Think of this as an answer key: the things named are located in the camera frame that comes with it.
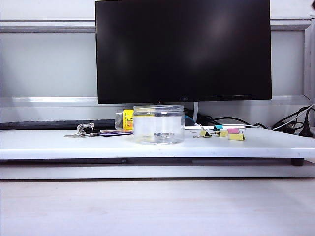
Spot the yellow black striped binder clip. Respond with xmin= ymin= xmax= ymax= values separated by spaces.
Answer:
xmin=193 ymin=124 xmax=212 ymax=138

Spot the yellow label plastic bottle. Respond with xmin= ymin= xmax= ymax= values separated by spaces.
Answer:
xmin=115 ymin=109 xmax=135 ymax=131

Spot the thin black cable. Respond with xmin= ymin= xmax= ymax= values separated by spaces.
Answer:
xmin=198 ymin=115 xmax=269 ymax=130

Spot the aluminium frame post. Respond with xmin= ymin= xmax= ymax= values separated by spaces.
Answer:
xmin=304 ymin=14 xmax=315 ymax=100

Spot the black keyboard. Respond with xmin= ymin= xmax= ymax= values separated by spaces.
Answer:
xmin=0 ymin=119 xmax=116 ymax=130

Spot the black power plug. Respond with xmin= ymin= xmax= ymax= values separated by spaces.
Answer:
xmin=299 ymin=108 xmax=315 ymax=137

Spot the white desk riser board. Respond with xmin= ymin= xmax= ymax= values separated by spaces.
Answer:
xmin=0 ymin=127 xmax=315 ymax=160

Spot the thick black cable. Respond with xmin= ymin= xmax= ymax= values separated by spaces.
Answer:
xmin=272 ymin=104 xmax=315 ymax=135

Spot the aluminium frame rail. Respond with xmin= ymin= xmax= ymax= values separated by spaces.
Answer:
xmin=0 ymin=96 xmax=311 ymax=109

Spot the black computer monitor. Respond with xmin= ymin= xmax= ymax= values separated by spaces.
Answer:
xmin=94 ymin=0 xmax=273 ymax=123

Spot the round transparent plastic box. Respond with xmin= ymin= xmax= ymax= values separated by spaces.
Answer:
xmin=132 ymin=105 xmax=185 ymax=145

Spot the white cable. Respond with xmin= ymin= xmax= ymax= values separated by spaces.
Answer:
xmin=246 ymin=104 xmax=315 ymax=130

